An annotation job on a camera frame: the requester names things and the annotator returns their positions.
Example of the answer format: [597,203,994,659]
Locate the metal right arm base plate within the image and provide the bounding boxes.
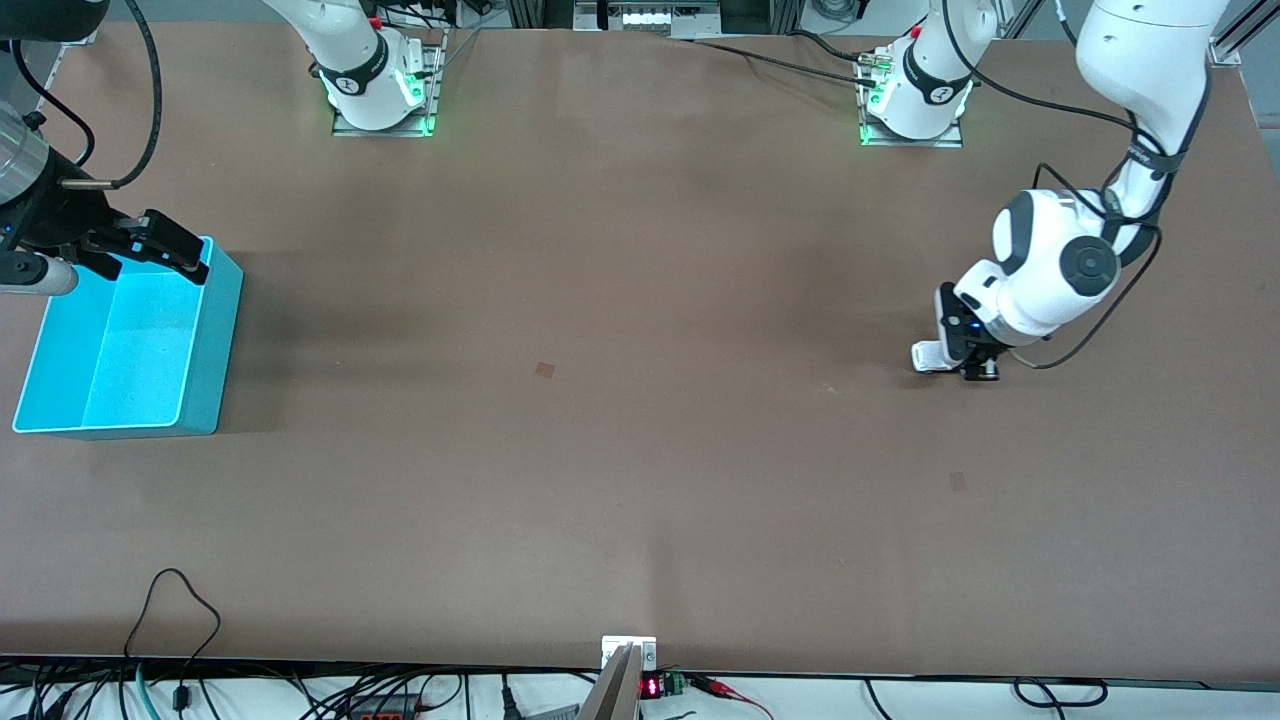
[331,44,447,139]

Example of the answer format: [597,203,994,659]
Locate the black cable on table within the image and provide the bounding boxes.
[788,29,881,65]
[692,39,881,87]

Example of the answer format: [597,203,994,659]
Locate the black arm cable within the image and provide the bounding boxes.
[940,0,1167,371]
[10,0,164,191]

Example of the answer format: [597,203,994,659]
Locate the metal equipment frame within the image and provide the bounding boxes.
[505,0,806,41]

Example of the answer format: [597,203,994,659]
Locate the blue plastic bin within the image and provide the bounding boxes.
[12,236,245,439]

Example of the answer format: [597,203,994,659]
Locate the thin black looped cable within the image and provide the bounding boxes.
[121,567,223,713]

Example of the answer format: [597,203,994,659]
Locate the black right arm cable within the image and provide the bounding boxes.
[10,0,164,191]

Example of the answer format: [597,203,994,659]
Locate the red clip lead wires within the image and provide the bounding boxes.
[688,674,776,720]

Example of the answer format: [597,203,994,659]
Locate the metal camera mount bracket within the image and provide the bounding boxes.
[578,635,659,720]

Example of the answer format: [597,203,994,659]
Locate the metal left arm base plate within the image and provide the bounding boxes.
[858,58,965,150]

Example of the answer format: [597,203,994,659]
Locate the black coiled cable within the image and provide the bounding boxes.
[1013,677,1110,710]

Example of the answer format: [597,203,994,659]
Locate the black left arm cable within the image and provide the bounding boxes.
[940,0,1167,371]

